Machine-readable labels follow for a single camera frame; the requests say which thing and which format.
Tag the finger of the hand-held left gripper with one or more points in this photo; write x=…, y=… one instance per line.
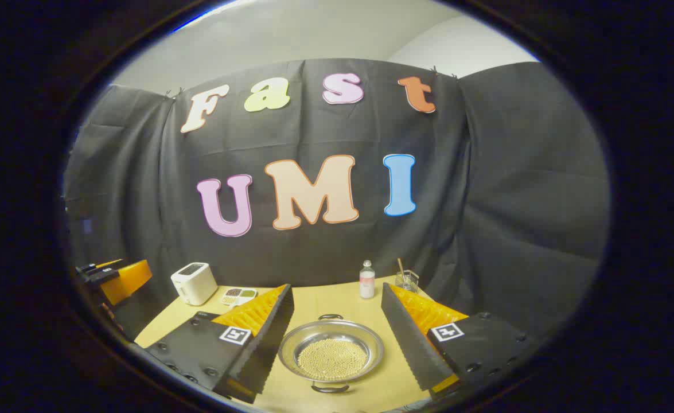
x=127, y=280

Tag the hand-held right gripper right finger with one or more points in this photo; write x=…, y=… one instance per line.
x=405, y=338

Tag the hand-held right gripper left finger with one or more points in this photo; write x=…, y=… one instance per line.
x=268, y=338

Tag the white divided dish of beans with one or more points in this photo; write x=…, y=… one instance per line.
x=238, y=296

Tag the clear glass holder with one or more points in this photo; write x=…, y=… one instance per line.
x=408, y=282

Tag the clear bottle with pink label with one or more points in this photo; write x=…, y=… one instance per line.
x=366, y=284

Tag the white toaster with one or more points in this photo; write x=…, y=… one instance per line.
x=194, y=284

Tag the pile of yellow beans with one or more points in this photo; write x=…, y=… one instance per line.
x=332, y=360

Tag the wooden stick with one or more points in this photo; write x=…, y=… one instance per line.
x=400, y=265

